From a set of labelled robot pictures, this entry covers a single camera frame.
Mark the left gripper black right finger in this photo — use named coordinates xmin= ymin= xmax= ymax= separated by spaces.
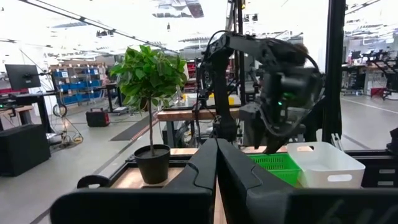
xmin=216 ymin=138 xmax=398 ymax=224

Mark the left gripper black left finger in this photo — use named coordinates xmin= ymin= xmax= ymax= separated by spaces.
xmin=49 ymin=138 xmax=218 ymax=224

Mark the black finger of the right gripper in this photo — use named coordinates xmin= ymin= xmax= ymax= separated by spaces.
xmin=264 ymin=126 xmax=289 ymax=155
xmin=252 ymin=114 xmax=266 ymax=150

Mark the green plastic mesh basket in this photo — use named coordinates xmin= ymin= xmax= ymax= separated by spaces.
xmin=248 ymin=152 xmax=302 ymax=187

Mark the white plastic basket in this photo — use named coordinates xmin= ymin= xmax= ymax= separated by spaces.
xmin=286 ymin=141 xmax=366 ymax=190

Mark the shelf with blue bins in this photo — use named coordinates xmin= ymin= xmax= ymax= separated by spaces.
xmin=49 ymin=63 xmax=107 ymax=106

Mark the wooden top background table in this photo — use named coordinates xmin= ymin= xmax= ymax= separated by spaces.
xmin=156 ymin=107 xmax=242 ymax=149

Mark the dark floor mat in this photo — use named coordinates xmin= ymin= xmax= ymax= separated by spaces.
xmin=109 ymin=114 xmax=160 ymax=142

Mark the background robot workstation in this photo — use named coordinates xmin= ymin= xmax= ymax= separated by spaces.
xmin=341 ymin=46 xmax=398 ymax=101

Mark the red and black case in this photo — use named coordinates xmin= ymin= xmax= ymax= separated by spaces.
xmin=85 ymin=108 xmax=111 ymax=128

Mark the green potted plant black pot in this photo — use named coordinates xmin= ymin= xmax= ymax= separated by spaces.
xmin=108 ymin=44 xmax=189 ymax=185

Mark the black cabinet box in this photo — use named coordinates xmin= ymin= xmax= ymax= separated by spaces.
xmin=0 ymin=124 xmax=52 ymax=177

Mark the black monitor desk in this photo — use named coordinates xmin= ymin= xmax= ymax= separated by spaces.
xmin=0 ymin=91 xmax=57 ymax=134

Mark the black background monitor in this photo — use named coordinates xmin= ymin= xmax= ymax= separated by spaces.
xmin=4 ymin=63 xmax=42 ymax=91

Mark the black frame handle bracket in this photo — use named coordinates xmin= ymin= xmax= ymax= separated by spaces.
xmin=76 ymin=174 xmax=111 ymax=190

